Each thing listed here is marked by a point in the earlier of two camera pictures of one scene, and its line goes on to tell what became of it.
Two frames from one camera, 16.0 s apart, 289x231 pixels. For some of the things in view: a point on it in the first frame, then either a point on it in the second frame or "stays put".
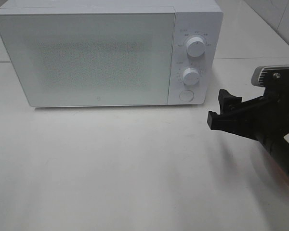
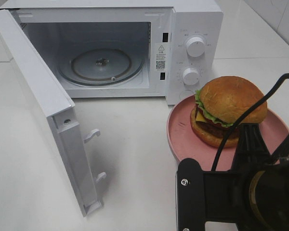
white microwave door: [90, 59] to [61, 113]
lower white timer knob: [190, 76] stays put
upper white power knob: [196, 46] stays put
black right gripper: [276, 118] to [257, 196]
